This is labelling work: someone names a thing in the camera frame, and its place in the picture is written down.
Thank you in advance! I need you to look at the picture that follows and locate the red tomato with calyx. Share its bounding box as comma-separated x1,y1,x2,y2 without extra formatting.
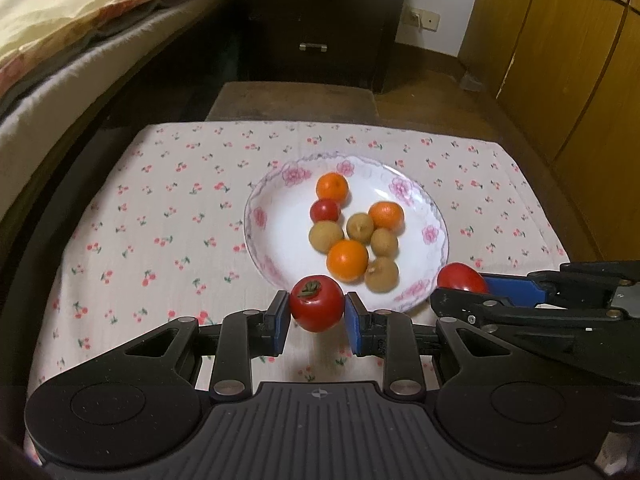
288,275,345,333

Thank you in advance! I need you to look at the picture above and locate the white floral plate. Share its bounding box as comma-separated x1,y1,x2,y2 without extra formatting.
244,153,449,312

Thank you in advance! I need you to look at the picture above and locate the beige mattress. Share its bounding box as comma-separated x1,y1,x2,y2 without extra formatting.
1,0,221,214

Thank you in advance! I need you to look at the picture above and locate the smooth orange fruit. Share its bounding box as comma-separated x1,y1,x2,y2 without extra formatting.
326,240,369,283

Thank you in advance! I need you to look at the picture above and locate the round red cherry tomato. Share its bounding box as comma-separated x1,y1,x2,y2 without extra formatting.
309,198,341,223

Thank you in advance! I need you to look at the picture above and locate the brown wooden stool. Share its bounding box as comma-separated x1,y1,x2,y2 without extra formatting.
206,81,380,125

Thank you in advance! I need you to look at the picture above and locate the wall power outlet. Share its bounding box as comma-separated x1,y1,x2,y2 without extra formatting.
402,6,440,32

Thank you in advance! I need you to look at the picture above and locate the large tan longan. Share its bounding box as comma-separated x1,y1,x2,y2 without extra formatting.
363,257,399,294

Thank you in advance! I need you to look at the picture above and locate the dark wooden nightstand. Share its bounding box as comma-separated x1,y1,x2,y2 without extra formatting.
231,0,404,92

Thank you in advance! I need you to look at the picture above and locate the mandarin orange with stem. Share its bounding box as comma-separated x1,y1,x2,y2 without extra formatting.
316,172,349,205

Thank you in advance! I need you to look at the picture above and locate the metal drawer handle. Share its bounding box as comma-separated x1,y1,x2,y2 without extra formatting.
299,42,328,53

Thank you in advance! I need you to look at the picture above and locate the oblong red tomato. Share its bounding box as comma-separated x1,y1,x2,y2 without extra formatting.
437,262,489,294

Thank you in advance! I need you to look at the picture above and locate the brown wooden wardrobe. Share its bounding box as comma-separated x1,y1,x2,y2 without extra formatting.
459,0,639,260

